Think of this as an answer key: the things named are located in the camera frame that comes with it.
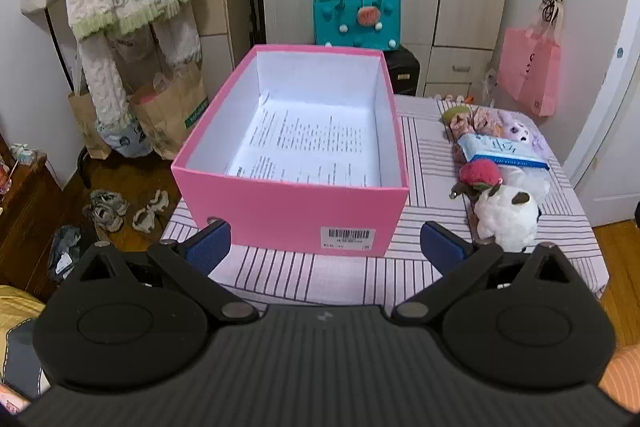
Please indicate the red strawberry plush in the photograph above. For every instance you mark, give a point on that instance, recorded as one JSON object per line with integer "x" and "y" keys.
{"x": 477, "y": 172}

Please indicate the wooden cabinet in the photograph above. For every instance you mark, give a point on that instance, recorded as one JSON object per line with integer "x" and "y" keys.
{"x": 25, "y": 217}

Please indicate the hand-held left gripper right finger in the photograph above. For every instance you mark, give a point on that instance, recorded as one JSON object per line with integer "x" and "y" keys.
{"x": 440, "y": 242}

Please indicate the blue white wet wipes pack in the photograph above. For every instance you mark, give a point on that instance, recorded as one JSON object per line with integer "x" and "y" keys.
{"x": 500, "y": 152}

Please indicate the person's leg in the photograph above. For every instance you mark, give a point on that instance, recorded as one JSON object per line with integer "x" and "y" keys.
{"x": 622, "y": 382}

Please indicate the yellow gift bag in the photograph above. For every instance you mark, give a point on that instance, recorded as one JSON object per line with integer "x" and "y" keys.
{"x": 452, "y": 98}

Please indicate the grey plastic bag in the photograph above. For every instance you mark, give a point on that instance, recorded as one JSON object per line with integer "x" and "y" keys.
{"x": 65, "y": 252}

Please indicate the large brown paper bag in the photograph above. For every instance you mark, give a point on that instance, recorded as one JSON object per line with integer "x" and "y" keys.
{"x": 175, "y": 107}

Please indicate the teal felt handbag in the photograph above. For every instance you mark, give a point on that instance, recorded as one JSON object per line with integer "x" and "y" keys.
{"x": 345, "y": 22}

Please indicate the clear plastic bag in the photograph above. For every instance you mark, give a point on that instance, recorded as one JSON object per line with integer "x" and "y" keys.
{"x": 491, "y": 87}

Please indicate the pink shopping bag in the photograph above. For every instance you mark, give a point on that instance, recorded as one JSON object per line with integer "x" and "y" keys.
{"x": 527, "y": 67}

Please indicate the small brown paper bag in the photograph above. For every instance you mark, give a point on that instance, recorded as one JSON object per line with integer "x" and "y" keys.
{"x": 85, "y": 122}

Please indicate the grey sneaker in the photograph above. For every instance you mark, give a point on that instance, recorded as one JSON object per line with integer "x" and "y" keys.
{"x": 110, "y": 199}
{"x": 102, "y": 219}

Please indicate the beige sandal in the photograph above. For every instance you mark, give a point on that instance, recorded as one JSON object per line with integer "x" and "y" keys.
{"x": 159, "y": 201}
{"x": 145, "y": 219}

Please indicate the cream fleece pants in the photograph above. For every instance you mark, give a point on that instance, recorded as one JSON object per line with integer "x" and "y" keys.
{"x": 100, "y": 77}

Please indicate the printed plastic bag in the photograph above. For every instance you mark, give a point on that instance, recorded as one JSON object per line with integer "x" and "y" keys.
{"x": 125, "y": 142}

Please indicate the black suitcase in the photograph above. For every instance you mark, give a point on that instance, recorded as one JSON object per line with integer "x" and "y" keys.
{"x": 402, "y": 69}

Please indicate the purple plush toy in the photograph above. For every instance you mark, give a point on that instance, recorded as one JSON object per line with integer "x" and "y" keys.
{"x": 522, "y": 129}

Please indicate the printed paper sheet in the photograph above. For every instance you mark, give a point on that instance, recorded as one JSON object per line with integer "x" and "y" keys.
{"x": 300, "y": 142}

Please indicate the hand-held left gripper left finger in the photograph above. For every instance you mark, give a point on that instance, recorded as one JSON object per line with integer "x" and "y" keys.
{"x": 210, "y": 247}

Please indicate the black coat rack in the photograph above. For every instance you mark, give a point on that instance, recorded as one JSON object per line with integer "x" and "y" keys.
{"x": 52, "y": 32}

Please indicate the green round plush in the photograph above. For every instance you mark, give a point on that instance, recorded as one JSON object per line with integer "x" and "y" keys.
{"x": 452, "y": 113}

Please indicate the white plush dog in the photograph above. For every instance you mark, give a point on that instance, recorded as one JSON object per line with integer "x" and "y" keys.
{"x": 505, "y": 217}

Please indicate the floral fabric scrunchie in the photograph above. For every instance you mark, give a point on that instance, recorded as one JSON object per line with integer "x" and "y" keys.
{"x": 475, "y": 119}

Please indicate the white door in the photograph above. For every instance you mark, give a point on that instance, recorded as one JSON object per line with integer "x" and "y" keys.
{"x": 615, "y": 157}

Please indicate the pink cardboard box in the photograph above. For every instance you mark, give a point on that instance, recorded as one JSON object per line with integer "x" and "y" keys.
{"x": 280, "y": 217}

